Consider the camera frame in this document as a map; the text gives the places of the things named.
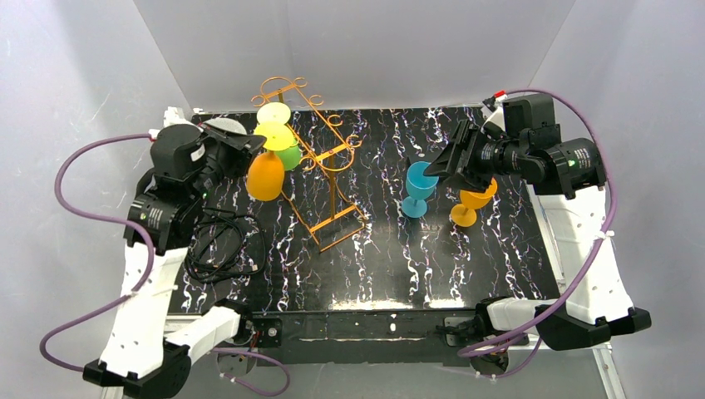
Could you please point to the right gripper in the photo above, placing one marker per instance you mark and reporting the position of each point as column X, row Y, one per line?
column 467, row 155

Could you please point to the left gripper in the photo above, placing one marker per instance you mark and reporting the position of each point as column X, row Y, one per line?
column 229, row 150

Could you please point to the orange wine glass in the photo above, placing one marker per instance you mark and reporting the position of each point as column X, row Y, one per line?
column 265, row 177
column 464, row 214

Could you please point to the green wine glass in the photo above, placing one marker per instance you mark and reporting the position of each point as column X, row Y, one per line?
column 273, row 120

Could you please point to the blue wine glass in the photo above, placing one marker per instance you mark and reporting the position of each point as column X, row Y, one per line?
column 419, row 187

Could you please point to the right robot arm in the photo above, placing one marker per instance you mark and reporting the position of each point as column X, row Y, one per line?
column 572, row 189

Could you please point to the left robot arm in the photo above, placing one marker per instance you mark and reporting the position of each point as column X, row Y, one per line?
column 140, row 357

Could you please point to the white filament spool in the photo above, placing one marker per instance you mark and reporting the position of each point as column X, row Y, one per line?
column 228, row 125

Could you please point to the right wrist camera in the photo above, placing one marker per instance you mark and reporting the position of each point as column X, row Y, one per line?
column 495, row 123

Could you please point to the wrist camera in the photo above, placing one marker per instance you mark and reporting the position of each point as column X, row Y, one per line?
column 495, row 123
column 172, row 116

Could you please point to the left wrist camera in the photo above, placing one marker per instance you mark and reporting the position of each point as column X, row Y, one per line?
column 172, row 116

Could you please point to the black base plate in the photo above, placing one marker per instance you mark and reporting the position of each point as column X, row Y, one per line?
column 364, row 336

